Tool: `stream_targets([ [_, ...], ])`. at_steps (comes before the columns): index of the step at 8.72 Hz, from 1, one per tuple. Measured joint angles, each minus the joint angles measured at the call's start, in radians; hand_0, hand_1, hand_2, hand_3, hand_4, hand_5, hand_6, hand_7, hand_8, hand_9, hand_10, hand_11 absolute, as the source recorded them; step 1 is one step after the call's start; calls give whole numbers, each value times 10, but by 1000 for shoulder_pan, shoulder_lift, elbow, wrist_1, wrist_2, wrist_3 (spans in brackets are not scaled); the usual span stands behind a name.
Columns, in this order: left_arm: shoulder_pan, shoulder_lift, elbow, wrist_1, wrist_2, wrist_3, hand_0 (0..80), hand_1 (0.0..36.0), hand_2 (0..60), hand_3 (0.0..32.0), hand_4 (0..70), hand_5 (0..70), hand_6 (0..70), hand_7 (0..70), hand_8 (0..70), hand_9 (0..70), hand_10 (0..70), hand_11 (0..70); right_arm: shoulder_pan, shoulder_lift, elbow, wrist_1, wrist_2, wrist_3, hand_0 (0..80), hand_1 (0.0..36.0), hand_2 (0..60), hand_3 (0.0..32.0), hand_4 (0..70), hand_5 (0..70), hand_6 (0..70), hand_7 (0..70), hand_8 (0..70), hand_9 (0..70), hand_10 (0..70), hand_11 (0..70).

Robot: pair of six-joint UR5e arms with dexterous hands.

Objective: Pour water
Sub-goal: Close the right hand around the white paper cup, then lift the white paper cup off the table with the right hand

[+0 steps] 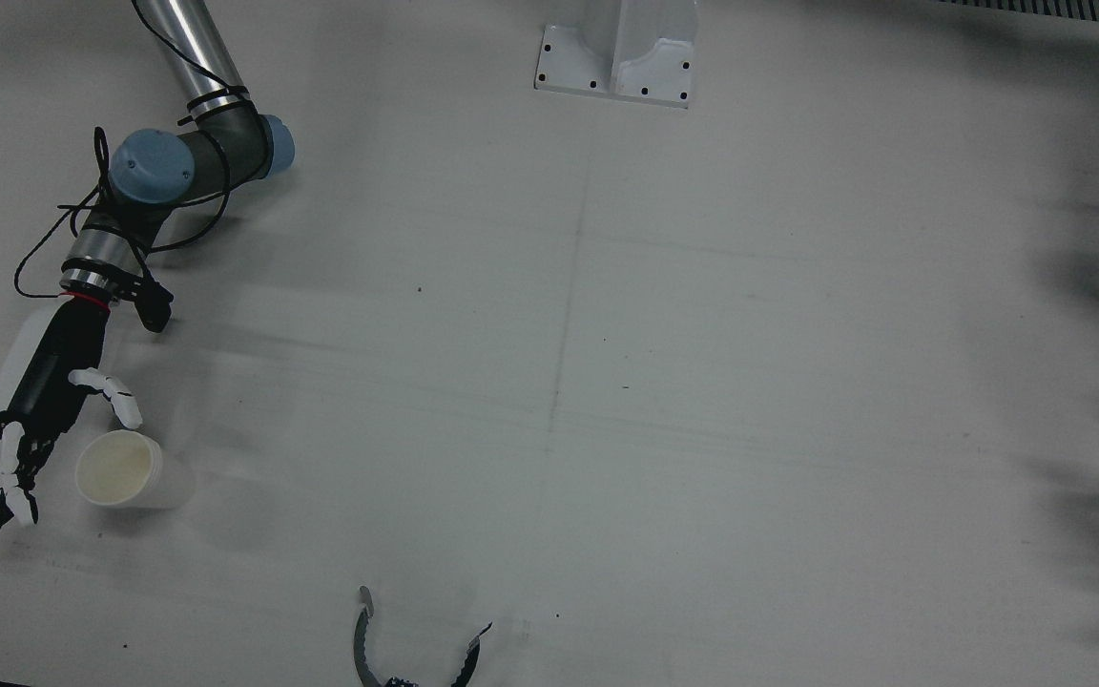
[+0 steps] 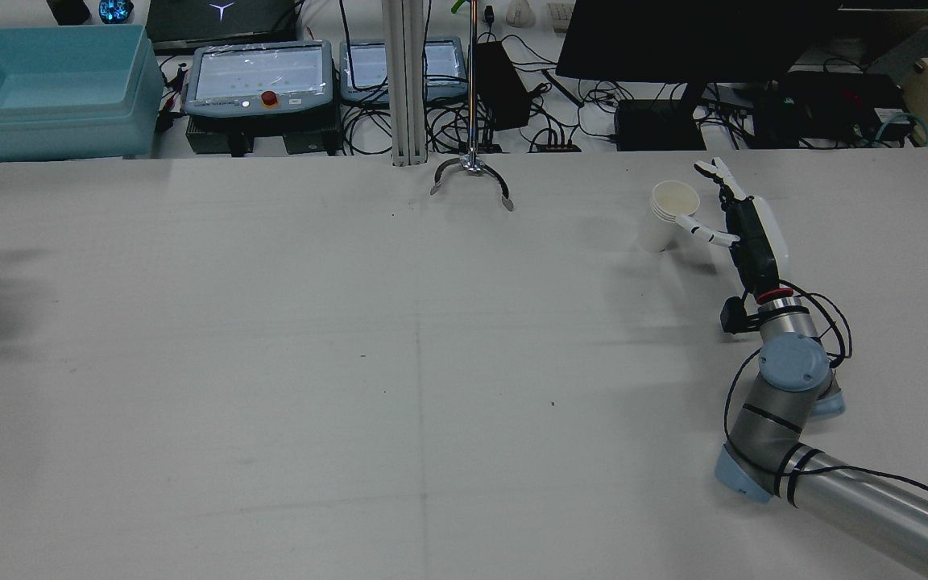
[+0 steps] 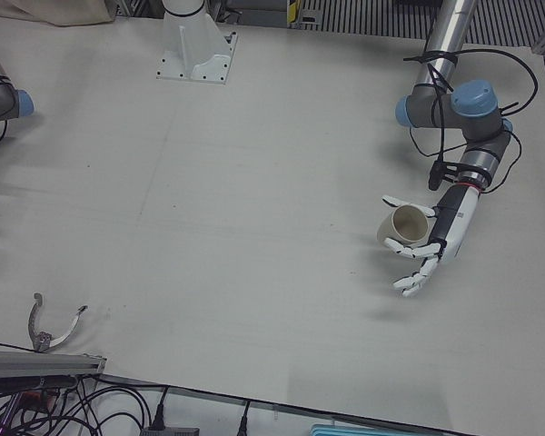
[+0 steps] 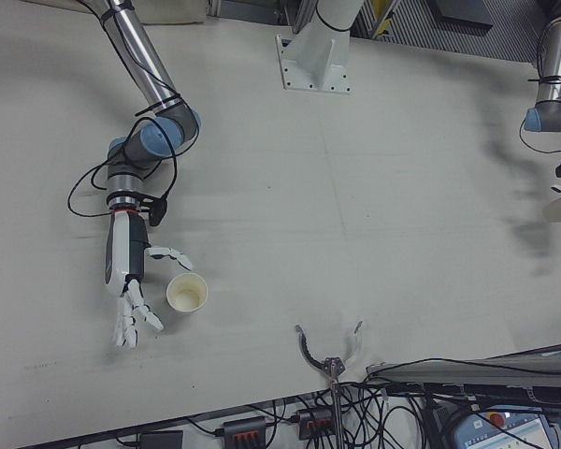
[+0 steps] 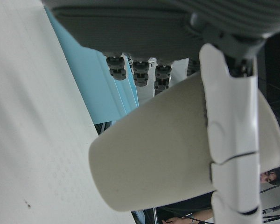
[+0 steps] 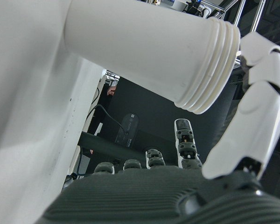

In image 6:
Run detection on black monitor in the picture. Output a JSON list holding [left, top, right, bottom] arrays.
[[102, 76, 233, 164]]

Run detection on black oval labelled device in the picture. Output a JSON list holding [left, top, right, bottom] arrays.
[[114, 112, 140, 148]]

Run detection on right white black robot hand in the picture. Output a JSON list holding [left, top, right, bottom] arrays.
[[35, 31, 280, 224]]

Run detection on white paper cup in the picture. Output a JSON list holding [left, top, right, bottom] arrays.
[[63, 0, 241, 115]]

